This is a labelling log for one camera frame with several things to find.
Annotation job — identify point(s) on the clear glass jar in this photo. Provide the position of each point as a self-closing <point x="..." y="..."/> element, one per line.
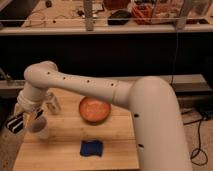
<point x="52" y="103"/>

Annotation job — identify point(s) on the orange round plate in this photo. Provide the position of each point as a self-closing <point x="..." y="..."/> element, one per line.
<point x="93" y="110"/>

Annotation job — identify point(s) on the metal vertical post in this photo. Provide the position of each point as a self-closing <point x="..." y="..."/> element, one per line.
<point x="88" y="15"/>

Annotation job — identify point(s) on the grey metal post right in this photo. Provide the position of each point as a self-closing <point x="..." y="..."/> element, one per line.
<point x="185" y="9"/>

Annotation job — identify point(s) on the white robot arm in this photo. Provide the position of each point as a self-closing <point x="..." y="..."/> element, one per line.
<point x="157" y="121"/>

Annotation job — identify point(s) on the orange red tool on bench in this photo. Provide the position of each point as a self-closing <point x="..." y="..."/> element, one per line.
<point x="142" y="14"/>

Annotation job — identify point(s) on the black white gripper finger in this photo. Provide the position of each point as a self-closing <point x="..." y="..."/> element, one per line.
<point x="39" y="113"/>
<point x="15" y="124"/>

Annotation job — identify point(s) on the white ceramic cup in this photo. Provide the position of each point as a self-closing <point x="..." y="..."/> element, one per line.
<point x="39" y="127"/>

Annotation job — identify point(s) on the black round object on bench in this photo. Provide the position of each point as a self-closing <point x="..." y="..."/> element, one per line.
<point x="119" y="17"/>

